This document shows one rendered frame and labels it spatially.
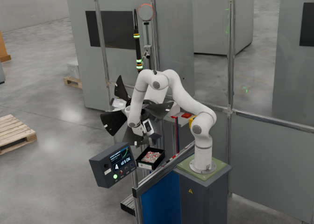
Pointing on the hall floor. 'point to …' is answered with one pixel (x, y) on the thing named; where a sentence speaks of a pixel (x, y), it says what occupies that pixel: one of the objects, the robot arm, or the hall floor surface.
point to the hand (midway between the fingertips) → (141, 137)
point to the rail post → (138, 210)
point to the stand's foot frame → (128, 205)
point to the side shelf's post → (174, 139)
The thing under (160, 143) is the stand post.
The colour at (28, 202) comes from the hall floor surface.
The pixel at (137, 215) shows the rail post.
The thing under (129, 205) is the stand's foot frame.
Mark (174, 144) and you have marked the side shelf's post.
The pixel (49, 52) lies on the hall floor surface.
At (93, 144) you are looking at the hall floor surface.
